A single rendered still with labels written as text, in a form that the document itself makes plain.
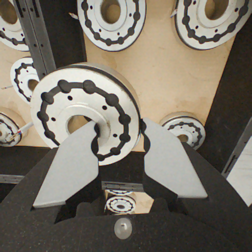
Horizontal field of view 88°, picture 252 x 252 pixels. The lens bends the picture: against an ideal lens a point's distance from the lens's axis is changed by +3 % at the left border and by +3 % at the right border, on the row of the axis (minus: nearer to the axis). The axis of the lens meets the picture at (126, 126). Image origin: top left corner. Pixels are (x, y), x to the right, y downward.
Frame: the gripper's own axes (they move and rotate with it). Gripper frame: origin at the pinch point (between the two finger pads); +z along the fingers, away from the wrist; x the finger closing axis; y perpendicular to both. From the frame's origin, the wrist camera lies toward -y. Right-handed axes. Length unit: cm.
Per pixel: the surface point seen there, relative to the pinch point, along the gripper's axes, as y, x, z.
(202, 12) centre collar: -10.0, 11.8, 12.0
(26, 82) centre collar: -0.5, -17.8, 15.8
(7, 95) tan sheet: 3.4, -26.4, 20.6
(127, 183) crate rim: 19.1, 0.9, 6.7
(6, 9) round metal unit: -11.4, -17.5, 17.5
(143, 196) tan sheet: 39.3, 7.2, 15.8
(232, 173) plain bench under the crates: 40, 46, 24
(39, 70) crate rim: -3.6, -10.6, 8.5
